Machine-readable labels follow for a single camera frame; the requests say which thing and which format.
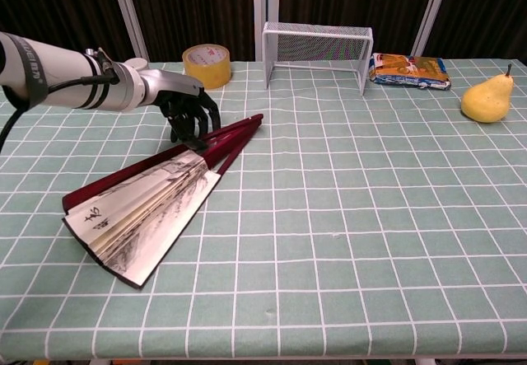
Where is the small white jar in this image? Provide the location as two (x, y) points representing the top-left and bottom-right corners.
(123, 57), (149, 72)

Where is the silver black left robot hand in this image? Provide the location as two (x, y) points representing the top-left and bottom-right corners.
(114, 62), (222, 152)

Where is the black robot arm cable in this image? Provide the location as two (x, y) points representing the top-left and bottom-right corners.
(0, 47), (120, 154)

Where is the painted paper folding fan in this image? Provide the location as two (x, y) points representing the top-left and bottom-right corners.
(61, 113), (264, 289)

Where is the yellow packing tape roll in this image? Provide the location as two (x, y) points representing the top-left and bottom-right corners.
(182, 43), (233, 91)

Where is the blue orange snack packet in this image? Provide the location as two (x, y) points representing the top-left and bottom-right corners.
(368, 52), (452, 91)

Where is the white wire mesh rack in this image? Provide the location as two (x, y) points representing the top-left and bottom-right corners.
(262, 21), (374, 96)

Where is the dark curtain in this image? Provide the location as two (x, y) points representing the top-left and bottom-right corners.
(0, 0), (527, 66)

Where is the green checked tablecloth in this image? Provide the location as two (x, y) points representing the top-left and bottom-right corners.
(0, 58), (527, 361)

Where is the white table frame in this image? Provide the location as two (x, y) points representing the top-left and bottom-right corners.
(89, 355), (437, 365)

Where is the yellow pear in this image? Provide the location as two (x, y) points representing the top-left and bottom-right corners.
(460, 63), (515, 124)

